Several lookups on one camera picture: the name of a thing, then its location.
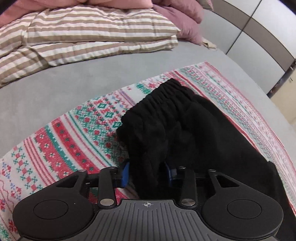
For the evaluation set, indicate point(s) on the beige cloth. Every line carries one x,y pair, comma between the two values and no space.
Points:
209,44

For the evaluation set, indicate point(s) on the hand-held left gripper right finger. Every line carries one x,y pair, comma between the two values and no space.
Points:
168,175

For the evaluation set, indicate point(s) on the pink pillow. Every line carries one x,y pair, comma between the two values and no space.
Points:
185,20

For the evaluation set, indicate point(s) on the white and brown wardrobe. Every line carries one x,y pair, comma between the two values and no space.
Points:
266,44

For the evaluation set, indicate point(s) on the grey bed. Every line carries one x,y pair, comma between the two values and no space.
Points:
92,76

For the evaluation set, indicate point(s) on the beige striped duvet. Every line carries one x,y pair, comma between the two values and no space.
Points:
81,34

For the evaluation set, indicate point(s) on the red green patterned blanket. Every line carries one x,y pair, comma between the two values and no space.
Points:
57,150

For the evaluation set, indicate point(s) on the black pants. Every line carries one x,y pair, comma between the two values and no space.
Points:
196,129

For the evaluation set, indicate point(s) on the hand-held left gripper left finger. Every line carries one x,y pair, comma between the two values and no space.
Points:
125,175

